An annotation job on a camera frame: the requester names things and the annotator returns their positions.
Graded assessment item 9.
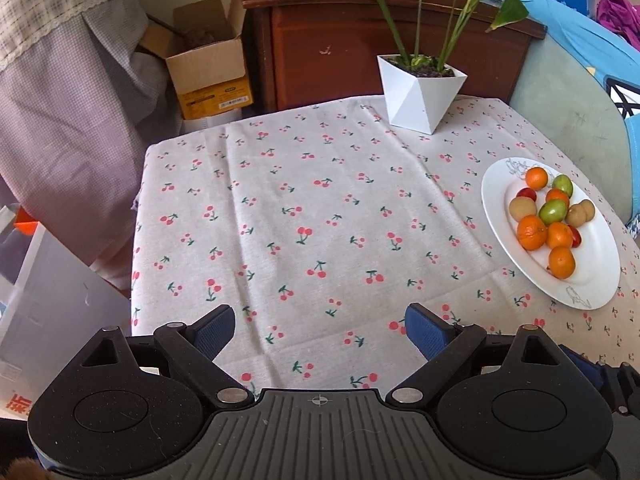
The potted plant in white pot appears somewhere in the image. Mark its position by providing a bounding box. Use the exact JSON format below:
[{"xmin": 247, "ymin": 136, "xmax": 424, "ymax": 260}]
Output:
[{"xmin": 229, "ymin": 0, "xmax": 531, "ymax": 135}]

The large orange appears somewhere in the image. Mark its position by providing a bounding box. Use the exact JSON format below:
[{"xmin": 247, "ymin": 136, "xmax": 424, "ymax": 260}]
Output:
[{"xmin": 516, "ymin": 214, "xmax": 549, "ymax": 252}]

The blue patterned pillow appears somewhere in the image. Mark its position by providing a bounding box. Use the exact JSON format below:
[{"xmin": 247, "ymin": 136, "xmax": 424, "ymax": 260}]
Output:
[{"xmin": 435, "ymin": 0, "xmax": 640, "ymax": 121}]

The purple cloth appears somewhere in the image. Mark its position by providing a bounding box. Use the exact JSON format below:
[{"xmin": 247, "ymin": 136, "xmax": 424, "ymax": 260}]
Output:
[{"xmin": 594, "ymin": 0, "xmax": 640, "ymax": 52}]

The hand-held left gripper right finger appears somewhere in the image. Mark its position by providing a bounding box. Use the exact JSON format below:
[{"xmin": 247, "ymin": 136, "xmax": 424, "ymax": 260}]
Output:
[{"xmin": 385, "ymin": 302, "xmax": 562, "ymax": 407}]

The green sofa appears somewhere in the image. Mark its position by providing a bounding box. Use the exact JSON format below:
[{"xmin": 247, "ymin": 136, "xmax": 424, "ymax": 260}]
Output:
[{"xmin": 510, "ymin": 25, "xmax": 640, "ymax": 221}]

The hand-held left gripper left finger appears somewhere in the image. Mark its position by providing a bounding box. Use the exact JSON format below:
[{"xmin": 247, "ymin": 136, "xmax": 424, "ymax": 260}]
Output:
[{"xmin": 75, "ymin": 304, "xmax": 256, "ymax": 408}]

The cherry print tablecloth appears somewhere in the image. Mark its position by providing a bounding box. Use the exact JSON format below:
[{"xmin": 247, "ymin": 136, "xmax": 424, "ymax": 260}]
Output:
[{"xmin": 130, "ymin": 94, "xmax": 640, "ymax": 403}]

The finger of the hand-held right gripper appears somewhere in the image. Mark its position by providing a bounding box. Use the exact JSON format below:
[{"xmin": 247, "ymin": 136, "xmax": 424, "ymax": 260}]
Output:
[{"xmin": 560, "ymin": 344, "xmax": 640, "ymax": 416}]

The white plate with line drawing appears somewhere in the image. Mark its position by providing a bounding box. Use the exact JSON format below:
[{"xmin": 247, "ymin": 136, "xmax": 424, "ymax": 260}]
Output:
[{"xmin": 481, "ymin": 157, "xmax": 622, "ymax": 311}]

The cardboard box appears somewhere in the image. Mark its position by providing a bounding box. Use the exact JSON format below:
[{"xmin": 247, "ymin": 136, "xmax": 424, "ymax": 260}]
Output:
[{"xmin": 165, "ymin": 0, "xmax": 252, "ymax": 121}]

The lilac checked cloth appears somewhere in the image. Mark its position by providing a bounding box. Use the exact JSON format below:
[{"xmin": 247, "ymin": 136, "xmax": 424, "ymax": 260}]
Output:
[{"xmin": 0, "ymin": 0, "xmax": 187, "ymax": 291}]

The clear plastic storage box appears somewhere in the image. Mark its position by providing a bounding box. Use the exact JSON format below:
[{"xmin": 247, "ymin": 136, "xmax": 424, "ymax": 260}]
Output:
[{"xmin": 0, "ymin": 204, "xmax": 132, "ymax": 413}]

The brown wooden cabinet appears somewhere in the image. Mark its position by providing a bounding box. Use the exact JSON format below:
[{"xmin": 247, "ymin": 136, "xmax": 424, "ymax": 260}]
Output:
[{"xmin": 242, "ymin": 0, "xmax": 548, "ymax": 113}]

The beige checked cloth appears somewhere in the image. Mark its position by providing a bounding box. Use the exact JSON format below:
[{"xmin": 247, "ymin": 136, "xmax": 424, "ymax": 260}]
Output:
[{"xmin": 0, "ymin": 0, "xmax": 137, "ymax": 75}]

